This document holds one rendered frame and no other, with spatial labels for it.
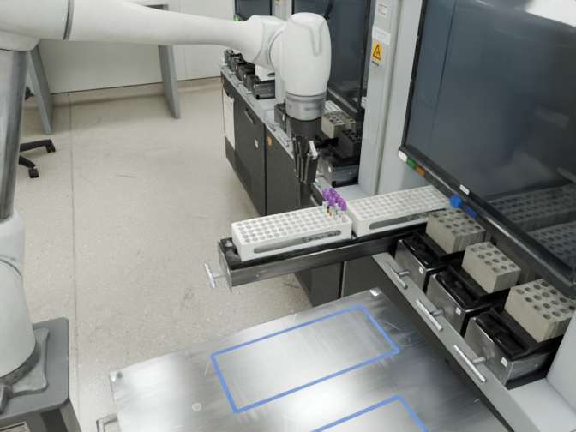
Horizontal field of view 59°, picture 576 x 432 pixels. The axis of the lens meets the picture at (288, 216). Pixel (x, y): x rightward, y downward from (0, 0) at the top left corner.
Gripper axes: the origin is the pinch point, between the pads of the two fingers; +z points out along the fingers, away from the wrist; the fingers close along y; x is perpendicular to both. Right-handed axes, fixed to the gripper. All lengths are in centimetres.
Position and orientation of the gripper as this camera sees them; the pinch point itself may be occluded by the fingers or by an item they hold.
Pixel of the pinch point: (303, 191)
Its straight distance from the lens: 126.5
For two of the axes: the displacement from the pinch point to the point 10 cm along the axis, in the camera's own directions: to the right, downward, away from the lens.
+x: 9.4, -2.0, 2.9
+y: 3.5, 5.2, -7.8
